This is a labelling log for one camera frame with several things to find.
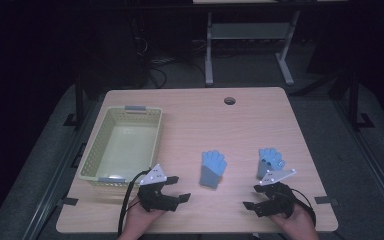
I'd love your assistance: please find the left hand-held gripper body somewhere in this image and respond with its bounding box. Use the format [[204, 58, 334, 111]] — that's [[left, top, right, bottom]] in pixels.
[[136, 163, 181, 213]]

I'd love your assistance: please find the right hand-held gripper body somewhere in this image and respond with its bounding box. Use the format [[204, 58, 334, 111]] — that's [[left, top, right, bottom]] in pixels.
[[256, 168, 297, 219]]

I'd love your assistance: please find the blue glove with monster face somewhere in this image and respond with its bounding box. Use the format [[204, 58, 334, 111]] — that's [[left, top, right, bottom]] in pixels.
[[256, 147, 286, 181]]

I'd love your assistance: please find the blue knit glove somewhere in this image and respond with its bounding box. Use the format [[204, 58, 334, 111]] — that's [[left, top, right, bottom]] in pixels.
[[199, 149, 228, 190]]

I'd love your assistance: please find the pale yellow perforated plastic basket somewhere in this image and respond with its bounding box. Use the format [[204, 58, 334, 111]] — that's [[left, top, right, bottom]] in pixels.
[[78, 105, 164, 188]]

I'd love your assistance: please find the person's left hand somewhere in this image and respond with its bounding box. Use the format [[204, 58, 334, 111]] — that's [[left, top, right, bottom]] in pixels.
[[123, 196, 166, 236]]

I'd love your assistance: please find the person's right hand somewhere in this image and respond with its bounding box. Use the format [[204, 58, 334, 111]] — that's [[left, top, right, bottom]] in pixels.
[[268, 203, 318, 234]]

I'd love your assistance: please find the black tape strip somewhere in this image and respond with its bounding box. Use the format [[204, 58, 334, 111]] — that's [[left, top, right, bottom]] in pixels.
[[314, 195, 340, 206], [57, 197, 80, 207]]

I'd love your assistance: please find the black metal stand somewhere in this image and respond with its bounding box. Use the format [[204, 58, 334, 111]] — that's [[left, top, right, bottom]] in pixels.
[[346, 66, 376, 130], [63, 71, 87, 128]]

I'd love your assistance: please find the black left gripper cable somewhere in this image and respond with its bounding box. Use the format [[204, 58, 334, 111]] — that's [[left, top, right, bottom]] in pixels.
[[117, 169, 152, 238]]

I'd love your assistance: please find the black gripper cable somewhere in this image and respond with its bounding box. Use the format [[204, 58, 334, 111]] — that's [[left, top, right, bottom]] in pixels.
[[291, 188, 317, 228], [117, 169, 152, 238]]

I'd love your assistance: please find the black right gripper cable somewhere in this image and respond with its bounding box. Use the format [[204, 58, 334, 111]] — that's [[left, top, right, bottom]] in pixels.
[[291, 188, 317, 228]]

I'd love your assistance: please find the metal floor rail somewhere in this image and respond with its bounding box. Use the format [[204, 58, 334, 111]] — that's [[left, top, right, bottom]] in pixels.
[[21, 99, 99, 240], [333, 98, 384, 231]]

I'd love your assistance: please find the bundle of floor cables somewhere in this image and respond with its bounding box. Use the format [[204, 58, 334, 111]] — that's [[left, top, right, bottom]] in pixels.
[[136, 36, 184, 89]]

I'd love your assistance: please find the white metal frame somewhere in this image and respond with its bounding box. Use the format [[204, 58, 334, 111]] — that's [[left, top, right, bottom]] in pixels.
[[192, 0, 348, 87]]

